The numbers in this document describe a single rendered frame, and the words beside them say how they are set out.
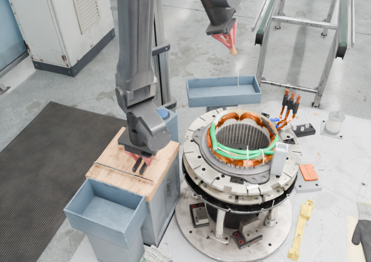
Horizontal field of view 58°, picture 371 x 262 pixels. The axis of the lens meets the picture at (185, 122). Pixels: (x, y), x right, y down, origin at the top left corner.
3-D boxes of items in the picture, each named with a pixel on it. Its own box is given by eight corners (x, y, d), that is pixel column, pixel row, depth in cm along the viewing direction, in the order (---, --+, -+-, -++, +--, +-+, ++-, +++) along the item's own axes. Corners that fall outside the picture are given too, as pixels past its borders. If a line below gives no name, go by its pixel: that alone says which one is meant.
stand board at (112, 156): (149, 202, 86) (149, 197, 84) (86, 181, 91) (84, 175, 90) (180, 148, 99) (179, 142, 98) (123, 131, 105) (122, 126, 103)
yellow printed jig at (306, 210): (298, 262, 100) (301, 257, 98) (286, 257, 102) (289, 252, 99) (313, 204, 115) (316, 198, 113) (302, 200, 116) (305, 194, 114)
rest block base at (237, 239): (231, 235, 105) (232, 232, 103) (253, 226, 107) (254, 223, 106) (239, 250, 101) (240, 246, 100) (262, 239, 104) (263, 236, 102)
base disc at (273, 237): (286, 280, 96) (286, 278, 95) (158, 242, 105) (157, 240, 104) (296, 174, 123) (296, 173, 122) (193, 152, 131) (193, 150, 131)
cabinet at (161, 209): (157, 250, 104) (149, 202, 86) (105, 229, 109) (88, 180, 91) (181, 199, 117) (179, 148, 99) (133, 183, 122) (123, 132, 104)
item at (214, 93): (245, 131, 141) (254, 74, 122) (252, 150, 133) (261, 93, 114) (186, 135, 140) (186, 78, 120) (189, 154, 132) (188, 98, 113)
